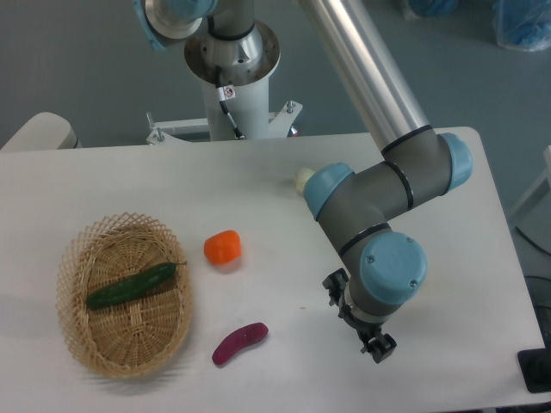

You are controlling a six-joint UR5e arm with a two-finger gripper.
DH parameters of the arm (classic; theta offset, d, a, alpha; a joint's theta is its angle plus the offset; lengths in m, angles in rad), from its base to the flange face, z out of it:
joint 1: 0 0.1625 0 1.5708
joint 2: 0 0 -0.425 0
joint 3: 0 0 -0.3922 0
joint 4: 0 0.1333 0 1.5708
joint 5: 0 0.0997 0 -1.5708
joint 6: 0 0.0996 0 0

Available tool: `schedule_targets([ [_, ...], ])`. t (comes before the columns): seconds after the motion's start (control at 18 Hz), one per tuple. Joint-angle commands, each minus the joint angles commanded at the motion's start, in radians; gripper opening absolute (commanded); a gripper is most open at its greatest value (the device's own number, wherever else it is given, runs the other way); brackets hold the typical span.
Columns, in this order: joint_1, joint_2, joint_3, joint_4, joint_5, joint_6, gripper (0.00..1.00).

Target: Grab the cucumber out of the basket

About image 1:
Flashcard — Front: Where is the green cucumber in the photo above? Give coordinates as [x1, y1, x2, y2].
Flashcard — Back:
[85, 262, 184, 310]

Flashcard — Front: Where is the purple sweet potato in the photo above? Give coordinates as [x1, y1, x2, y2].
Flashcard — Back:
[212, 323, 269, 367]

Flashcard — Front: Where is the woven wicker basket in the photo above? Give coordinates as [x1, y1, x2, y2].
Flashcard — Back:
[56, 213, 193, 379]

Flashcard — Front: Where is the blue plastic bag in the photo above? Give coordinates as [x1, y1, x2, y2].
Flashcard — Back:
[492, 0, 550, 52]
[402, 0, 460, 18]

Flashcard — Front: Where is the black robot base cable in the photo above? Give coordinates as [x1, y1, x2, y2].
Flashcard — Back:
[214, 65, 246, 141]

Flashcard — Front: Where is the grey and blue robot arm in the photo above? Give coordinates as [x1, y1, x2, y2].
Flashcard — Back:
[133, 1, 473, 361]

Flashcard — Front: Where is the white chair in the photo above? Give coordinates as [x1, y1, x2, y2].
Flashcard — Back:
[1, 112, 83, 152]

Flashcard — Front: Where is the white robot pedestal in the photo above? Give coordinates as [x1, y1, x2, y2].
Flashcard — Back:
[146, 21, 303, 145]

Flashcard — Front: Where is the pale yellow vegetable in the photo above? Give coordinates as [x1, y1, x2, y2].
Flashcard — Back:
[294, 167, 315, 195]

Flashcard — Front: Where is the black device at table edge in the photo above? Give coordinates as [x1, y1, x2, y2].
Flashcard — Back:
[517, 348, 550, 393]

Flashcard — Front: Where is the orange bell pepper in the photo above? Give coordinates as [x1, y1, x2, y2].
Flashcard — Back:
[203, 230, 242, 265]

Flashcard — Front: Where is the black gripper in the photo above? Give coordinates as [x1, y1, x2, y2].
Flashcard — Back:
[322, 268, 397, 364]

